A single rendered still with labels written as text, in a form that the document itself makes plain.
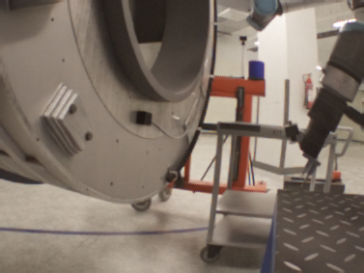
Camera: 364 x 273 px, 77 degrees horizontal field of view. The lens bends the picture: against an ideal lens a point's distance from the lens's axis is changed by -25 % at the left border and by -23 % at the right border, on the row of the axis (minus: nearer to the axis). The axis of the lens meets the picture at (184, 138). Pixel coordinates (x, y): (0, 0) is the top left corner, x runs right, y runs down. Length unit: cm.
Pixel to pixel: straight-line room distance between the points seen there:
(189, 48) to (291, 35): 299
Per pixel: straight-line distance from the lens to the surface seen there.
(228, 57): 1146
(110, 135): 64
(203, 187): 196
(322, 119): 56
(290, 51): 401
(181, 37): 128
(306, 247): 28
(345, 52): 57
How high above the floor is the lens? 71
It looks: 5 degrees down
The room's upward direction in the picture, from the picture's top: 4 degrees clockwise
